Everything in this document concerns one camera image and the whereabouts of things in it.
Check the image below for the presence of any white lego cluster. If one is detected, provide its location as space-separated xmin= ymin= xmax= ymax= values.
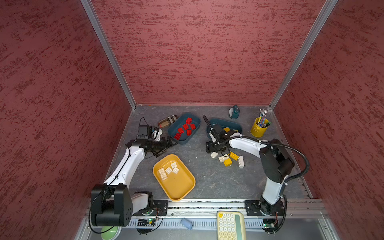
xmin=210 ymin=152 xmax=230 ymax=163

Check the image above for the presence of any red lego long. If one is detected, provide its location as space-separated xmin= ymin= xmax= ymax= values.
xmin=174 ymin=133 xmax=182 ymax=140

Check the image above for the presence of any red lego bottom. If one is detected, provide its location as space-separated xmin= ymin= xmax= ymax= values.
xmin=186 ymin=118 xmax=193 ymax=125

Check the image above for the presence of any white lego long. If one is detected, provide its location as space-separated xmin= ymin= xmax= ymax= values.
xmin=158 ymin=168 xmax=168 ymax=181

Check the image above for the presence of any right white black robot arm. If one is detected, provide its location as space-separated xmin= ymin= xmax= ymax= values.
xmin=206 ymin=124 xmax=310 ymax=216

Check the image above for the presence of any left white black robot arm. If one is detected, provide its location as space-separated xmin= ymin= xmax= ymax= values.
xmin=88 ymin=126 xmax=178 ymax=228

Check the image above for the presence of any right teal plastic bin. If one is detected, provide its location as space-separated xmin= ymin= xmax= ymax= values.
xmin=206 ymin=118 xmax=243 ymax=139

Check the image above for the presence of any teal plastic bin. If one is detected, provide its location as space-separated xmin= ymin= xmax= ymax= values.
xmin=206 ymin=118 xmax=243 ymax=139
xmin=168 ymin=113 xmax=201 ymax=145

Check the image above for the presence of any plaid fabric pouch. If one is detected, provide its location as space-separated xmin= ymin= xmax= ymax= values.
xmin=158 ymin=115 xmax=179 ymax=129

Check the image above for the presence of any teal white small bottle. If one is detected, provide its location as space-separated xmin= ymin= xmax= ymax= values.
xmin=229 ymin=105 xmax=240 ymax=119

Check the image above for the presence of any left teal plastic bin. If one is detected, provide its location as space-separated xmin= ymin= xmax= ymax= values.
xmin=168 ymin=113 xmax=201 ymax=145

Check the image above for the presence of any yellow pen cup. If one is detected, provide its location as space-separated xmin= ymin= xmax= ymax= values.
xmin=251 ymin=117 xmax=270 ymax=138

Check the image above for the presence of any yellow plastic tray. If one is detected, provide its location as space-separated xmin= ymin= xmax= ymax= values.
xmin=153 ymin=155 xmax=196 ymax=202

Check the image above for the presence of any cream green calculator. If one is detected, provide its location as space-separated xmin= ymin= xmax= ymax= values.
xmin=217 ymin=211 xmax=246 ymax=240

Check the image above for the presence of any left circuit board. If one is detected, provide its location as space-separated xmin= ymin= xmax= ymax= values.
xmin=137 ymin=219 xmax=156 ymax=228

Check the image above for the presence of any circuit board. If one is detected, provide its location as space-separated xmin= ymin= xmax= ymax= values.
xmin=137 ymin=219 xmax=156 ymax=228
xmin=262 ymin=219 xmax=278 ymax=231

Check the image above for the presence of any small blue grey cylinder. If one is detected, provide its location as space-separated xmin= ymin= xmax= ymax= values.
xmin=181 ymin=218 xmax=194 ymax=230

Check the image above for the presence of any right circuit board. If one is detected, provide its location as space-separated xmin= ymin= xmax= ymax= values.
xmin=262 ymin=219 xmax=278 ymax=231

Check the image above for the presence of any green push button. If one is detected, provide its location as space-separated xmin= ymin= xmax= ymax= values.
xmin=101 ymin=227 xmax=122 ymax=240

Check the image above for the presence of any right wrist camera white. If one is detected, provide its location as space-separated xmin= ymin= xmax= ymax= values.
xmin=209 ymin=132 xmax=217 ymax=143

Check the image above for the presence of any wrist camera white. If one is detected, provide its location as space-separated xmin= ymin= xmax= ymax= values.
xmin=209 ymin=132 xmax=217 ymax=143
xmin=152 ymin=127 xmax=163 ymax=142

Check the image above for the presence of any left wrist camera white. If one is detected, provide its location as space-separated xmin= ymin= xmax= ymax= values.
xmin=152 ymin=127 xmax=163 ymax=142

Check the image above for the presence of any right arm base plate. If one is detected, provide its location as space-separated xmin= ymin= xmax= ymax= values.
xmin=245 ymin=200 xmax=285 ymax=217

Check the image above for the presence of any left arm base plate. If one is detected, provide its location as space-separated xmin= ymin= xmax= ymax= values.
xmin=138 ymin=200 xmax=169 ymax=217

